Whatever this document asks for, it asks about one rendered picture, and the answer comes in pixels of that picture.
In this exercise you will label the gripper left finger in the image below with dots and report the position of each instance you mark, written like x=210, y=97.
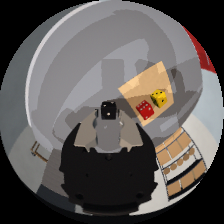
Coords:
x=81, y=138

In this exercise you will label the yellow die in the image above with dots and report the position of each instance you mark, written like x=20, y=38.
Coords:
x=158, y=98

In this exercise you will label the black die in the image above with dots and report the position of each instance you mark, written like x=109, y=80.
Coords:
x=108, y=111

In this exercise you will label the red die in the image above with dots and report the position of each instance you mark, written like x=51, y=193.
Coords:
x=145, y=109

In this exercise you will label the tan mat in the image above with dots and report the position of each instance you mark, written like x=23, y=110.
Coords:
x=143, y=85

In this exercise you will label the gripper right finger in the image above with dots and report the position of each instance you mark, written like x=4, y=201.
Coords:
x=136, y=139

